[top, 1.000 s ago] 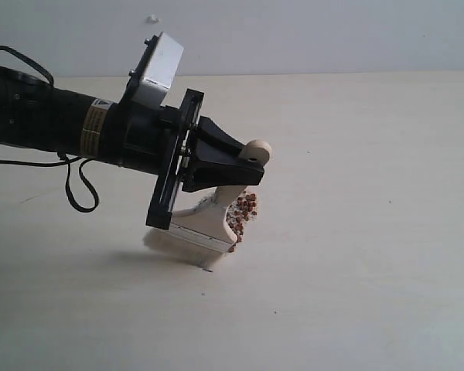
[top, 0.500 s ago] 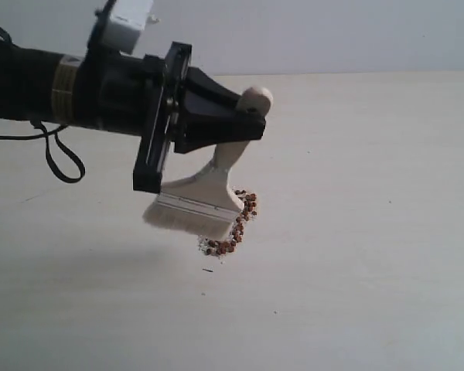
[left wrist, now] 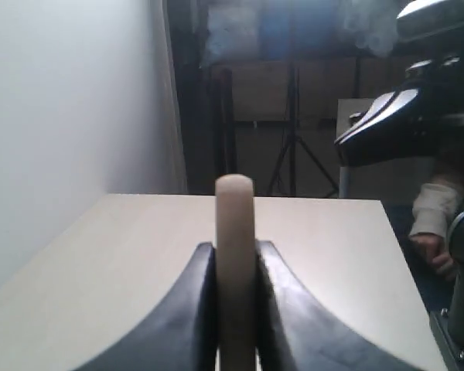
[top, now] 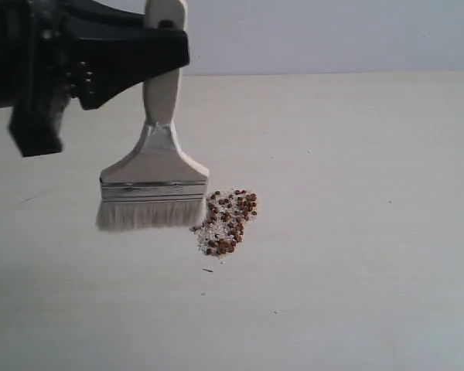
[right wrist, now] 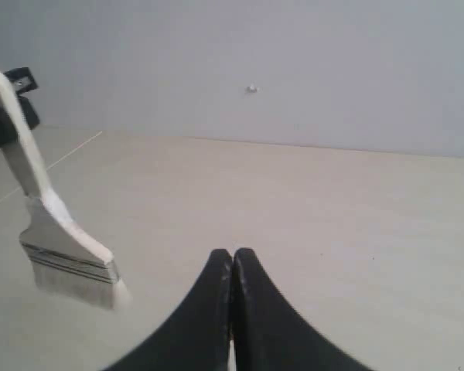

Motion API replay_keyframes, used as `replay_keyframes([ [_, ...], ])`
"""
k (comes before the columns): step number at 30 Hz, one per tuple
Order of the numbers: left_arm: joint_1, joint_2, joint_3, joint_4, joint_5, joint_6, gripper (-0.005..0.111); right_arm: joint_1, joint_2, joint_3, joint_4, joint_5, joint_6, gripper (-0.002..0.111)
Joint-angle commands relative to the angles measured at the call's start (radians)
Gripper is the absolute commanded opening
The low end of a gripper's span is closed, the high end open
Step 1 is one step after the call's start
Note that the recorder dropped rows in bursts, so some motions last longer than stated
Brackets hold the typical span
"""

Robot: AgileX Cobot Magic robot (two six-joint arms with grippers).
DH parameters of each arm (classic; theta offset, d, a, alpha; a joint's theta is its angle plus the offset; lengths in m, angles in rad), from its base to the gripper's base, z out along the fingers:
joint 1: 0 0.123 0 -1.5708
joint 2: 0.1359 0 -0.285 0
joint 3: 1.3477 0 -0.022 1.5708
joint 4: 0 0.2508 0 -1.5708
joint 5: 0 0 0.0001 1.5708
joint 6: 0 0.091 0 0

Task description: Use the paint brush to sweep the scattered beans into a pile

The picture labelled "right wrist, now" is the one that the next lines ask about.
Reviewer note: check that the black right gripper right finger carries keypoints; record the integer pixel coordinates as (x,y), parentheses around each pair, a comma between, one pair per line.
(269,334)

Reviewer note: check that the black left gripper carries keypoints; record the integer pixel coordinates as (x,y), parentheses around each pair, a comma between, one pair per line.
(22,81)

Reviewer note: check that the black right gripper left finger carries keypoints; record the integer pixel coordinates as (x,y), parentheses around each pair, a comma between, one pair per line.
(196,336)

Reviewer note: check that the white wooden paint brush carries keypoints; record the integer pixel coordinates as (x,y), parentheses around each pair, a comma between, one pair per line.
(65,259)

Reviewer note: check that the small white wall fixture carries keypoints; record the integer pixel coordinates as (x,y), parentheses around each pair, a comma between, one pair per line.
(251,89)

